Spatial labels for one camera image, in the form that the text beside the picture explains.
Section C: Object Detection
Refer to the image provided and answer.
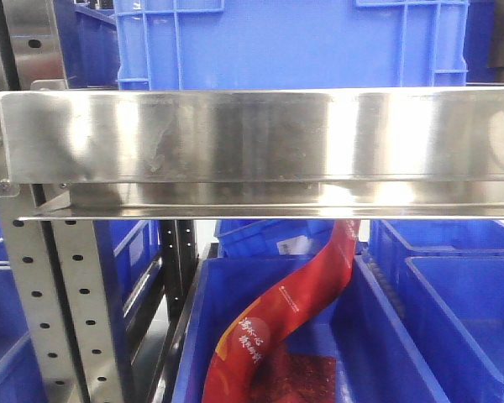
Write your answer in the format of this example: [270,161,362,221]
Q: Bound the steel shelf rack upright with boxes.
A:
[0,1,134,402]

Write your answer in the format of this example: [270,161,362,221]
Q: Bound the blue bin lower left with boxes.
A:
[0,227,46,402]

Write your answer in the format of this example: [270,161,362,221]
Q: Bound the blue bin lower right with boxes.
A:
[369,220,504,402]

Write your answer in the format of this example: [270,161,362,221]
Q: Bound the blue crate on upper shelf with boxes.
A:
[114,0,469,90]

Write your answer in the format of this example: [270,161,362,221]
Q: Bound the large blue bin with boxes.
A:
[172,257,448,402]

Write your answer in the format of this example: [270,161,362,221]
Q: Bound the blue bin rear centre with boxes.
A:
[214,219,334,259]

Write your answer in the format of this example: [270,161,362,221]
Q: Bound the red snack package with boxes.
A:
[202,219,360,402]

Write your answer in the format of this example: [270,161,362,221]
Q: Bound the steel shelf front rail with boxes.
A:
[0,86,504,220]

